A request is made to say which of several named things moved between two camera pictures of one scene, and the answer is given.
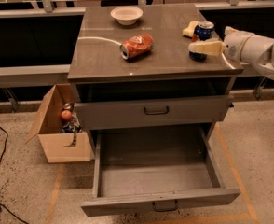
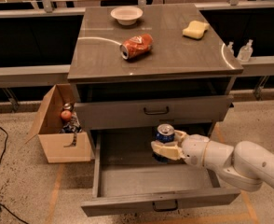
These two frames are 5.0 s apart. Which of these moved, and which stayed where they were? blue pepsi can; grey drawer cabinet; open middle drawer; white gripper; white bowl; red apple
Moved: white gripper; blue pepsi can
Stayed: white bowl; red apple; open middle drawer; grey drawer cabinet
